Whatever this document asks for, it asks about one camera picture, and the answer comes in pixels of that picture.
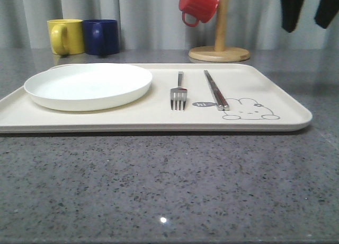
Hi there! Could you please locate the dark blue ceramic mug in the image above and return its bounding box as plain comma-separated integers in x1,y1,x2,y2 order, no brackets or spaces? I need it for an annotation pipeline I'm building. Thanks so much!
82,19,120,56

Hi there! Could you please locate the red ribbed mug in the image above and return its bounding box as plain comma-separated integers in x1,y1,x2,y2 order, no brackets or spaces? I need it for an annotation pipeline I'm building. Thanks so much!
179,0,220,27

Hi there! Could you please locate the stainless steel fork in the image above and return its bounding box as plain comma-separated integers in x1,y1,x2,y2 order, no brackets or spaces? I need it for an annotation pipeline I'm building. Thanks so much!
170,71,188,111

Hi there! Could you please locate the grey pleated curtain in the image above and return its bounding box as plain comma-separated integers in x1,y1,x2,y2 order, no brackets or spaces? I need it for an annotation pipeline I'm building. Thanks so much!
1,0,338,50

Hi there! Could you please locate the white round plate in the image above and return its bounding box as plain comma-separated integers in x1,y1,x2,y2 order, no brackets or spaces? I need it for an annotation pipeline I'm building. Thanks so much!
24,63,153,111

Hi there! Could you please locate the steel chopstick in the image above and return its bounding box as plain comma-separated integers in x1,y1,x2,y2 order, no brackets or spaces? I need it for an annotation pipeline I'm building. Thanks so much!
204,70,224,111
214,81,230,111

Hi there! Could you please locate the wooden mug tree stand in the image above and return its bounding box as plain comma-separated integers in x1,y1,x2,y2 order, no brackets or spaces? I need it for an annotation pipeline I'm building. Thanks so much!
189,0,250,62

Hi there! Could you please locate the cream rabbit print tray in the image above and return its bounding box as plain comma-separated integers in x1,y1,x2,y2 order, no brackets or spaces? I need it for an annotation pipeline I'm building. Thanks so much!
1,64,313,133

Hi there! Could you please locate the yellow ceramic mug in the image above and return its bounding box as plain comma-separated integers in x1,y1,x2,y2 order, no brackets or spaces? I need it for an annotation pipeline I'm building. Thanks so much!
47,19,85,56

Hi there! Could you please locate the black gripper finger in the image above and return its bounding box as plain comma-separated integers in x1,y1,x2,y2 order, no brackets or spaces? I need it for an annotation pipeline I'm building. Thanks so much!
314,0,338,29
280,0,304,33

